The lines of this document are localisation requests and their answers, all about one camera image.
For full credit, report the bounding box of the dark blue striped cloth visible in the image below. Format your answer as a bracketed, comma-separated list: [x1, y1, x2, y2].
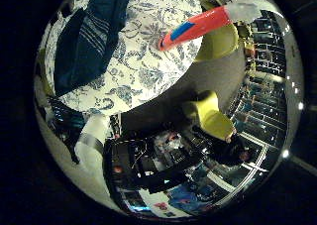
[53, 0, 131, 97]

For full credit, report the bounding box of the white blue floral tablecloth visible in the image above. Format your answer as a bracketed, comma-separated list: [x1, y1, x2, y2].
[42, 0, 204, 116]

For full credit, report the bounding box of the yellow chair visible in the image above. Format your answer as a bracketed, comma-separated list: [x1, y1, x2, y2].
[193, 22, 240, 63]
[182, 90, 236, 142]

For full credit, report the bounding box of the black desk with equipment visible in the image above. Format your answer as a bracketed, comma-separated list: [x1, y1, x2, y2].
[103, 129, 212, 195]

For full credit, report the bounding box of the person in dark clothes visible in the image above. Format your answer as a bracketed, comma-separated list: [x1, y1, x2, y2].
[194, 125, 256, 169]

